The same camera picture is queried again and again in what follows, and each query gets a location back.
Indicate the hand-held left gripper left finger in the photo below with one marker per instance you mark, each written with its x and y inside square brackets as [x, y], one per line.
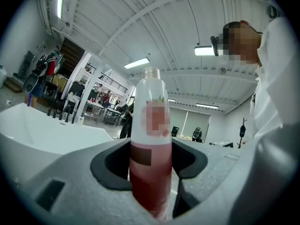
[82, 196]

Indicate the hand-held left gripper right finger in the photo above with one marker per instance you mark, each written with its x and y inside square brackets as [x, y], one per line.
[206, 184]

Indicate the pink bottle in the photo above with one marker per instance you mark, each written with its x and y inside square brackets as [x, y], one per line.
[150, 125]

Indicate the white bathtub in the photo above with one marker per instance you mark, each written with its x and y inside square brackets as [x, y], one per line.
[28, 125]

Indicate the black coat stand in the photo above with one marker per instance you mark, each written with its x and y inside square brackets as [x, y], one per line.
[242, 130]

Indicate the white pump lotion bottle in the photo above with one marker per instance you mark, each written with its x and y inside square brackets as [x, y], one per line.
[81, 121]

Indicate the black hand shower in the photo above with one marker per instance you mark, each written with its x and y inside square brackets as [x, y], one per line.
[73, 118]

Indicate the black faucet knob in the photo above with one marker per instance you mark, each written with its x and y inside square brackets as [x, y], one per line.
[54, 114]
[61, 116]
[48, 112]

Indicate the black curved faucet spout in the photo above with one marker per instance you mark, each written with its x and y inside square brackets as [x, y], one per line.
[67, 109]

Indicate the metal shelf table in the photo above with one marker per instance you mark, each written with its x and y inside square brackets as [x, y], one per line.
[93, 105]

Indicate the person's white shirt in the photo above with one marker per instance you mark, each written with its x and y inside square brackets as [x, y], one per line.
[269, 90]

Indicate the black metal railing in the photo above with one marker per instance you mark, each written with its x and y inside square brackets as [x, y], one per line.
[110, 80]

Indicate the dark wooden staircase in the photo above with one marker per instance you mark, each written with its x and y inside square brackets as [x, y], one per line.
[70, 55]

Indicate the person's head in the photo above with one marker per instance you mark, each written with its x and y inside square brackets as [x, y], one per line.
[248, 46]

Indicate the black frame table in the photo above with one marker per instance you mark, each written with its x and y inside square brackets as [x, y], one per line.
[112, 112]

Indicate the head-mounted camera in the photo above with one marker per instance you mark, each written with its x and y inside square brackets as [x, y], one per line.
[216, 44]

